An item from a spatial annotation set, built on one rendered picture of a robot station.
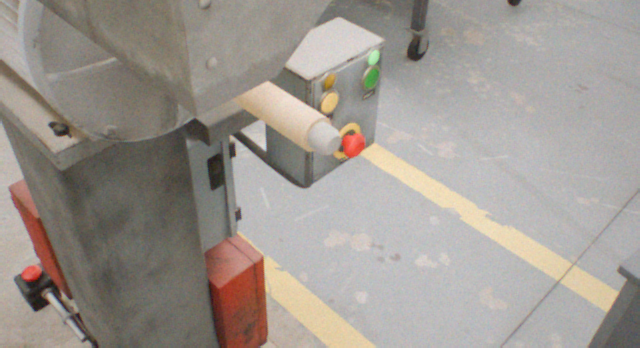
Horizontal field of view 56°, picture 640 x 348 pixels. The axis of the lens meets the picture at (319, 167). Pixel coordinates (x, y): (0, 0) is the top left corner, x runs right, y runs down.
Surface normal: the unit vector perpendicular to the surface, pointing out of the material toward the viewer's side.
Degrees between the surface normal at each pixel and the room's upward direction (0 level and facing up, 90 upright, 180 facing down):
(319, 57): 0
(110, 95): 94
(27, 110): 0
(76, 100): 97
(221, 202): 90
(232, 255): 0
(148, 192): 90
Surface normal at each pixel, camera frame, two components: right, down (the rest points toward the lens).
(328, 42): 0.03, -0.75
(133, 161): 0.71, 0.48
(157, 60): -0.71, 0.46
